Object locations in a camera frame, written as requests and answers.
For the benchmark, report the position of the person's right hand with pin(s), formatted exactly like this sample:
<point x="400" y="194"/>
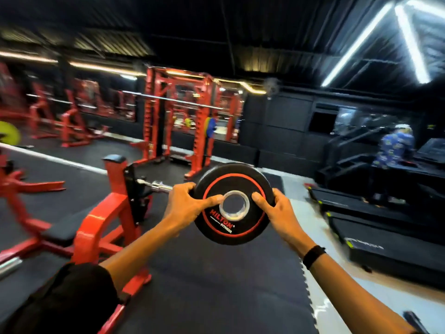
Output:
<point x="283" y="219"/>

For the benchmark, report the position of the person's left hand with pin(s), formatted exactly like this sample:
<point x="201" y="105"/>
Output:
<point x="180" y="205"/>

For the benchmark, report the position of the person's right thumb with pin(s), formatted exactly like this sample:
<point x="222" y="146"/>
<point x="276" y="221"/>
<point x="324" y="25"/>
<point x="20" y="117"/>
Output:
<point x="261" y="202"/>

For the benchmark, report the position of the person's left thumb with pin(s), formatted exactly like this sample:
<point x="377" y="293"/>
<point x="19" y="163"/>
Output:
<point x="208" y="201"/>

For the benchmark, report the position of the black red-ringed weight plate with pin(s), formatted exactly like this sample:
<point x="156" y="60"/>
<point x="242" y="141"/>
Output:
<point x="232" y="219"/>

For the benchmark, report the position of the person's right forearm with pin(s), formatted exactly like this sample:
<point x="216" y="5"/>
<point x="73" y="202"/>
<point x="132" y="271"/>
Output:
<point x="351" y="295"/>

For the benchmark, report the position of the person's left forearm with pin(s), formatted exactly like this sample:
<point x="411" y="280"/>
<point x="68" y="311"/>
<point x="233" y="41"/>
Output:
<point x="139" y="250"/>

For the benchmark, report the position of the blue and yellow weight plates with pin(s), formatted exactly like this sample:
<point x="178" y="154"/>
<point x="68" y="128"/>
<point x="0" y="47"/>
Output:
<point x="210" y="127"/>

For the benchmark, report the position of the black wristband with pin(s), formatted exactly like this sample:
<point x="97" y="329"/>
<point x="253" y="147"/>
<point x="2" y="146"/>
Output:
<point x="313" y="255"/>

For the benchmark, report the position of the black treadmill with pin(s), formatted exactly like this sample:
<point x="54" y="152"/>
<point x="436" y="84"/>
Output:
<point x="347" y="201"/>
<point x="393" y="246"/>

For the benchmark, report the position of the red power rack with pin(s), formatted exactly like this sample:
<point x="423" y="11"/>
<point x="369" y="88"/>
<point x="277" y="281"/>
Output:
<point x="173" y="121"/>

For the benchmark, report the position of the black stair climber machine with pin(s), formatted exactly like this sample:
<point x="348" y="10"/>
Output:
<point x="351" y="153"/>

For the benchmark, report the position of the long steel rack barbell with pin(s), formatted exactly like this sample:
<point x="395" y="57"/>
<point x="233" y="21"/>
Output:
<point x="170" y="100"/>

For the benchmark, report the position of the red bench press rack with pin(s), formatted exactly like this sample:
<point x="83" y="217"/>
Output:
<point x="94" y="222"/>

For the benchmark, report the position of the black bench pad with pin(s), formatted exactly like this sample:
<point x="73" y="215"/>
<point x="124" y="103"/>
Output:
<point x="66" y="226"/>

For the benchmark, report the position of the red squat stand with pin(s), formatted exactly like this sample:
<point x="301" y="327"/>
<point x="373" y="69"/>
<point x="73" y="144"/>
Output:
<point x="69" y="118"/>

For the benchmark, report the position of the black sleeve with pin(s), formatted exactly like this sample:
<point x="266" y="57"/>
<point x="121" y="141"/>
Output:
<point x="59" y="299"/>

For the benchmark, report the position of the white ceiling tube light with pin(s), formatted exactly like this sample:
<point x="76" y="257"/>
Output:
<point x="358" y="43"/>
<point x="412" y="45"/>

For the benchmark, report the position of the yellow-green weight plate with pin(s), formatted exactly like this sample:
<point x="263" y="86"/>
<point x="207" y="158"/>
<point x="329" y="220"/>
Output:
<point x="8" y="132"/>

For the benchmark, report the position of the black wall fan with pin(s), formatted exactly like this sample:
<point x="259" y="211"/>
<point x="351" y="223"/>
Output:
<point x="271" y="87"/>

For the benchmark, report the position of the red weight machine frame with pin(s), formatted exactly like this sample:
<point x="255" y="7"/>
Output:
<point x="21" y="191"/>

